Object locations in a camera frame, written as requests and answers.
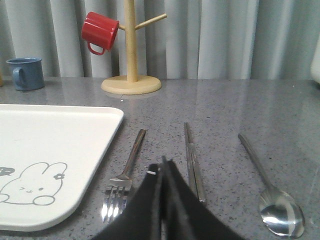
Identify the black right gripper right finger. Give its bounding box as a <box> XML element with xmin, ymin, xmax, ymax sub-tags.
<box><xmin>162</xmin><ymin>155</ymin><xmax>242</xmax><ymax>240</ymax></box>

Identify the red enamel mug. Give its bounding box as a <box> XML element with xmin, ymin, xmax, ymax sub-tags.
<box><xmin>81</xmin><ymin>11</ymin><xmax>120</xmax><ymax>56</ymax></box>

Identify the wooden mug tree stand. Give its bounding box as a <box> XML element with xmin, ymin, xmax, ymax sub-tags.
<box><xmin>101</xmin><ymin>0</ymin><xmax>167</xmax><ymax>95</ymax></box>

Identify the grey pleated curtain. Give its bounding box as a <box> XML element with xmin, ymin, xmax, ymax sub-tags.
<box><xmin>0</xmin><ymin>0</ymin><xmax>320</xmax><ymax>79</ymax></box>

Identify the silver metal spoon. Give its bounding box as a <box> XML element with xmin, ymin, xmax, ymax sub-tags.
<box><xmin>238</xmin><ymin>133</ymin><xmax>305</xmax><ymax>239</ymax></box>

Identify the white object at edge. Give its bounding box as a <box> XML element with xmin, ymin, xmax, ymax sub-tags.
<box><xmin>310</xmin><ymin>37</ymin><xmax>320</xmax><ymax>84</ymax></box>

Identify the silver metal fork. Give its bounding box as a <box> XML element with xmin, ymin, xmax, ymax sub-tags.
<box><xmin>100</xmin><ymin>129</ymin><xmax>147</xmax><ymax>224</ymax></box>

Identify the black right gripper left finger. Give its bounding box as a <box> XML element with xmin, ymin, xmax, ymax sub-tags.
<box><xmin>94</xmin><ymin>163</ymin><xmax>162</xmax><ymax>240</ymax></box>

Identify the cream bunny print tray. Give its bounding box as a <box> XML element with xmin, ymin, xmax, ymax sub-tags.
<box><xmin>0</xmin><ymin>104</ymin><xmax>124</xmax><ymax>232</ymax></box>

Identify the blue enamel mug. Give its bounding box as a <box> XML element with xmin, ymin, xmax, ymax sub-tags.
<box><xmin>6</xmin><ymin>57</ymin><xmax>45</xmax><ymax>91</ymax></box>

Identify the silver metal chopstick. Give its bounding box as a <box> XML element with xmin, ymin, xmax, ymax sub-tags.
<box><xmin>188</xmin><ymin>143</ymin><xmax>207</xmax><ymax>204</ymax></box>
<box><xmin>184</xmin><ymin>122</ymin><xmax>201</xmax><ymax>201</ymax></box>

